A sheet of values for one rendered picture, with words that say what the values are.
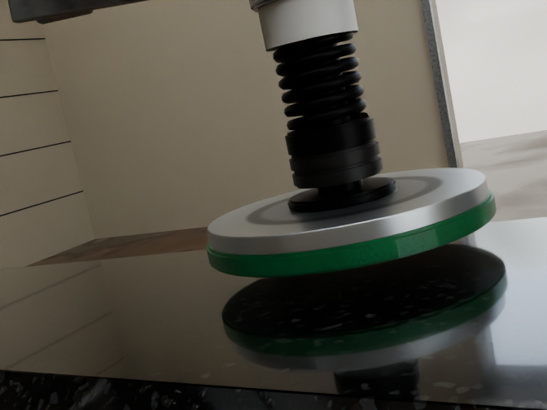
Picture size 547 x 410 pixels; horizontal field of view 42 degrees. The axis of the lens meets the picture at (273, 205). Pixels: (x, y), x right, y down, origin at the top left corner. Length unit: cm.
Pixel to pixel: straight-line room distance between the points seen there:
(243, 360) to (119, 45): 633
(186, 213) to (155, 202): 35
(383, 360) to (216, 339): 12
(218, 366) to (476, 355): 13
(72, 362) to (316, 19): 28
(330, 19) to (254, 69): 539
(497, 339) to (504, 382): 5
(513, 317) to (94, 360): 24
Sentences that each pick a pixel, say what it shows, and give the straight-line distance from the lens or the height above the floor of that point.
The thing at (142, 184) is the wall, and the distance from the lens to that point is 672.
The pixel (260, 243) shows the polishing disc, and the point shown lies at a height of 91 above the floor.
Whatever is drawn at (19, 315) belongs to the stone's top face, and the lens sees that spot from 63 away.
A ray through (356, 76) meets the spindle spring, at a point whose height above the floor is 100.
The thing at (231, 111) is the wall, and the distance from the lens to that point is 604.
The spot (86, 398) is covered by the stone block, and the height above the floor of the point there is 86.
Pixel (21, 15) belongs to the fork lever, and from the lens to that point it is 63.
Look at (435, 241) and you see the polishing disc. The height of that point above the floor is 89.
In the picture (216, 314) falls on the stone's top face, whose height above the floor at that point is 87.
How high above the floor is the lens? 100
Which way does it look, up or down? 8 degrees down
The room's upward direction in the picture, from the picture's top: 12 degrees counter-clockwise
